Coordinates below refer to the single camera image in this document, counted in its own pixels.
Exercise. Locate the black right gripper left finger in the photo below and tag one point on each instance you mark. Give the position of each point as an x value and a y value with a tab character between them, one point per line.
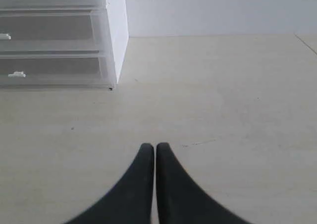
130	199

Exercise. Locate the clear bottom wide drawer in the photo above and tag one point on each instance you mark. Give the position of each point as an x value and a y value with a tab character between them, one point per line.
56	70

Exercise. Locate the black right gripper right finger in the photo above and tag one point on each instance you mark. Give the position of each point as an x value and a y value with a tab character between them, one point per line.
180	199

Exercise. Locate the white translucent drawer cabinet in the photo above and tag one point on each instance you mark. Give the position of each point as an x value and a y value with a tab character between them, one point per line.
118	31

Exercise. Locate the clear wide drawer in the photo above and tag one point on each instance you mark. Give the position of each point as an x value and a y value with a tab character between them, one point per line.
56	70
54	30

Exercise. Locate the clear middle wide drawer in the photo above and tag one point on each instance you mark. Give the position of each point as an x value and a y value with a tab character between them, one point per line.
54	30

